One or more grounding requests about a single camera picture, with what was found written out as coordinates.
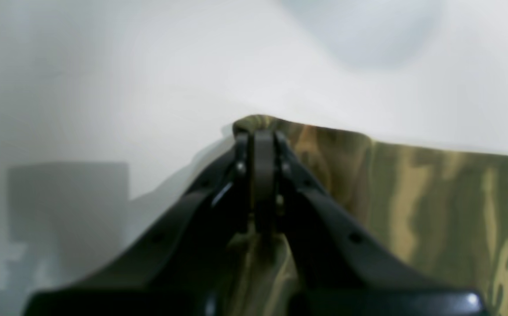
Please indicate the camouflage t-shirt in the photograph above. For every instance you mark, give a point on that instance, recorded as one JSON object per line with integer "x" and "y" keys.
{"x": 442, "y": 212}

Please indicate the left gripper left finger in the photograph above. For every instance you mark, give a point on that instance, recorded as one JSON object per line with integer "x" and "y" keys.
{"x": 181, "y": 265}

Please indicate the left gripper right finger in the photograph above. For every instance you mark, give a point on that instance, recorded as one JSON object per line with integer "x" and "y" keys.
{"x": 342, "y": 269}

